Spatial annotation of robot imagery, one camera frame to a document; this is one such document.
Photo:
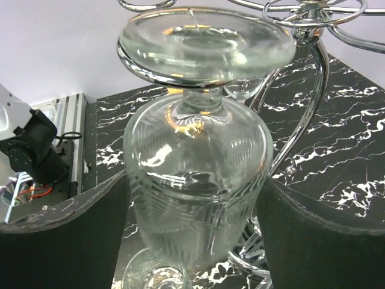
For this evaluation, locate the chrome wine glass rack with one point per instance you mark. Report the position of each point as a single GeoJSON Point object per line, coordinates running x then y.
{"type": "Point", "coordinates": [327, 119]}

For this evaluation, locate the ribbed glass front centre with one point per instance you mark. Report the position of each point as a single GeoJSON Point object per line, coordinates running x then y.
{"type": "Point", "coordinates": [147, 271]}

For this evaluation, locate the clear wine glass centre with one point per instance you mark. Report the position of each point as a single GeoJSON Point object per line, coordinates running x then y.
{"type": "Point", "coordinates": [244, 89]}

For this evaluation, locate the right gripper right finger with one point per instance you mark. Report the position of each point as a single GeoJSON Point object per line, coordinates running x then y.
{"type": "Point", "coordinates": [309, 244]}

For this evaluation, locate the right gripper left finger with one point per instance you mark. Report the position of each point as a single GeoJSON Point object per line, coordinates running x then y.
{"type": "Point", "coordinates": [74, 244]}

